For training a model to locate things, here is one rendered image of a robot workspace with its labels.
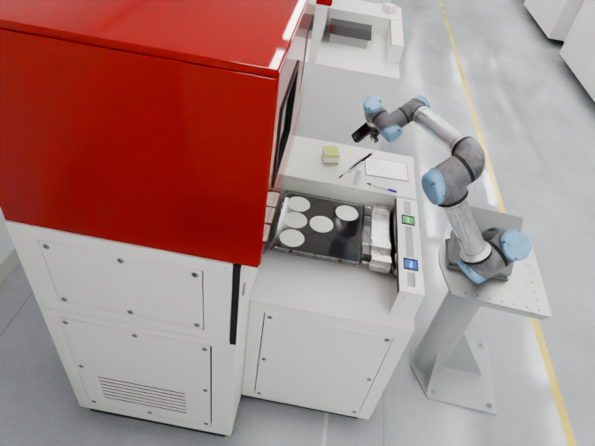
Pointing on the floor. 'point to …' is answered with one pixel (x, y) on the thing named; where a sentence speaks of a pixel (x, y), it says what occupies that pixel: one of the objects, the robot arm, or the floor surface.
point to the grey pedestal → (454, 359)
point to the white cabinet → (319, 360)
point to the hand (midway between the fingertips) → (372, 141)
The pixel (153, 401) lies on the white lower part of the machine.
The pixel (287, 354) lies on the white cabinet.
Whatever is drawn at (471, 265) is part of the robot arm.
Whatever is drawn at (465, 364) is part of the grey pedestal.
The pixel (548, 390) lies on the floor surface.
